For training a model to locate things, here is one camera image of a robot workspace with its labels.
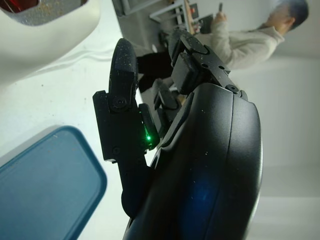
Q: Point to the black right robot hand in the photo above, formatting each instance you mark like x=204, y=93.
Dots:
x=200, y=155

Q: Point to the person in beige sweater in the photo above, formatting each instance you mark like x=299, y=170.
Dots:
x=245, y=42

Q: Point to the cream two-slot toaster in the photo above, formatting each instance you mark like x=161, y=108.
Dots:
x=57, y=40

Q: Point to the grey metal rack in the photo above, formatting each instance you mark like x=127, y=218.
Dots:
x=172, y=12

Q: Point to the blue plastic tray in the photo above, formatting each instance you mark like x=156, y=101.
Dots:
x=47, y=185

